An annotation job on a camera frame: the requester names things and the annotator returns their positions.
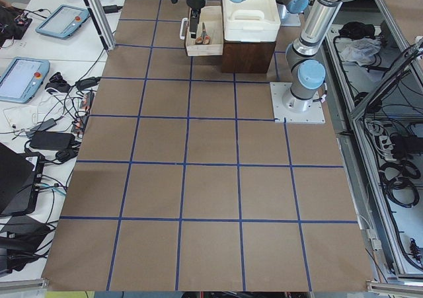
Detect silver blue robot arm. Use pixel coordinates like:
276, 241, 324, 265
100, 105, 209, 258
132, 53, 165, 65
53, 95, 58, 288
230, 0, 353, 113

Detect grey orange scissors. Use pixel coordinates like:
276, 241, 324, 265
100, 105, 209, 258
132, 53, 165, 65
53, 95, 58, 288
195, 23, 211, 45

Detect second blue robot base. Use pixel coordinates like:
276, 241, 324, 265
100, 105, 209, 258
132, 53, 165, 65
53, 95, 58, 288
276, 0, 309, 27

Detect blue teach pendant far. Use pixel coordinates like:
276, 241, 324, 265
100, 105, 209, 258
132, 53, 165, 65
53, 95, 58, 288
36, 5, 90, 39

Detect light wooden drawer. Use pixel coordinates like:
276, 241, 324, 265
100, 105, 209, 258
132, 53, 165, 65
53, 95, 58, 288
180, 6, 223, 57

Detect aluminium frame post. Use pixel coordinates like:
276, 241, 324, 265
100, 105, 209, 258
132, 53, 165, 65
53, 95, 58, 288
83, 0, 116, 52

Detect crumpled white cloth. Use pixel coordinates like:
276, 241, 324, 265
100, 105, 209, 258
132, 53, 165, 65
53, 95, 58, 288
340, 38, 381, 66

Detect blue teach pendant near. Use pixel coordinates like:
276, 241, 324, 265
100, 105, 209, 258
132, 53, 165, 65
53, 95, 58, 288
1, 57, 50, 104

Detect white drawer handle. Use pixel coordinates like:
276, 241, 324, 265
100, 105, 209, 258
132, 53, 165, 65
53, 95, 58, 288
179, 17, 190, 40

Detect black power adapter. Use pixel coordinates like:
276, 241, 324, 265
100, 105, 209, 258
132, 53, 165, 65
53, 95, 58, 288
29, 131, 75, 151

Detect blue teach pendant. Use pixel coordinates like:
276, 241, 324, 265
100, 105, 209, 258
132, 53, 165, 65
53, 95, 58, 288
36, 5, 90, 39
1, 57, 50, 104

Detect black laptop computer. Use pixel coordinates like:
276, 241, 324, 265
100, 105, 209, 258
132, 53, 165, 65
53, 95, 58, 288
1, 144, 45, 217

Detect dark brown wooden cabinet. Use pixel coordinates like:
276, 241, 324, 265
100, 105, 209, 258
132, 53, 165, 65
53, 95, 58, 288
221, 40, 276, 73

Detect white plastic tray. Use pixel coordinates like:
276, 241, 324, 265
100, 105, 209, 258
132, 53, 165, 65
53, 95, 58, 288
222, 0, 281, 42

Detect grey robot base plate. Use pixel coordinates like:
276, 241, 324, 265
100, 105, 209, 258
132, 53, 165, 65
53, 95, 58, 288
270, 82, 325, 124

